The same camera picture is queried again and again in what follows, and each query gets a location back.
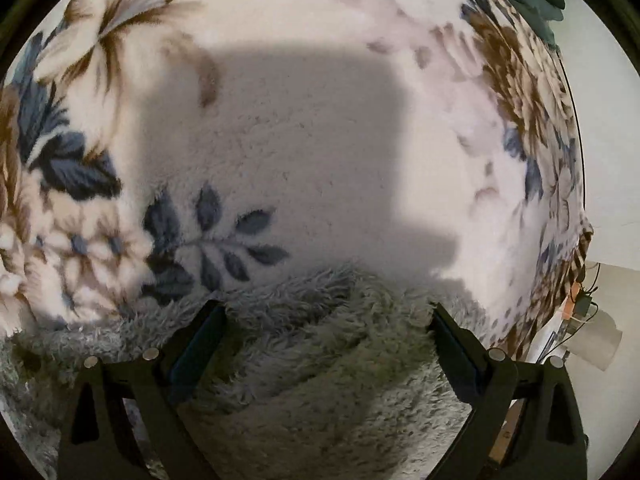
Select grey fleece pants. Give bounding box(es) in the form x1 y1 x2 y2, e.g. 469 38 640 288
1 266 487 479

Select floral bed blanket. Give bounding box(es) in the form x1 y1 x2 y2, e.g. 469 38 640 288
1 0 592 358

